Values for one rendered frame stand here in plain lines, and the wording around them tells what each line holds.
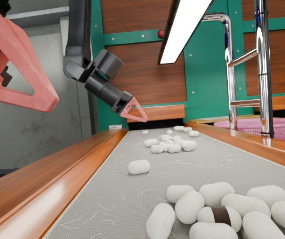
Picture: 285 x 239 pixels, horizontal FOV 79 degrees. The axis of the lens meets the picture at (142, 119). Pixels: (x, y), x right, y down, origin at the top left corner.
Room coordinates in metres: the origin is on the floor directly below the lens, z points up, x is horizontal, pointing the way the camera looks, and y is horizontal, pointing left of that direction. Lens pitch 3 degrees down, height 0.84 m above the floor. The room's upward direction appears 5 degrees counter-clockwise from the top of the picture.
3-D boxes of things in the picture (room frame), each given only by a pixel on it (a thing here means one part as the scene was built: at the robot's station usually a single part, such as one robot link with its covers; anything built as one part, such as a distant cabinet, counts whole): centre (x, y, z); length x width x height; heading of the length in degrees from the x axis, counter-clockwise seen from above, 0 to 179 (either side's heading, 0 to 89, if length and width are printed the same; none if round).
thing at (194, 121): (0.86, -0.41, 0.77); 0.33 x 0.15 x 0.01; 89
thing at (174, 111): (0.92, -0.07, 0.83); 0.30 x 0.06 x 0.07; 89
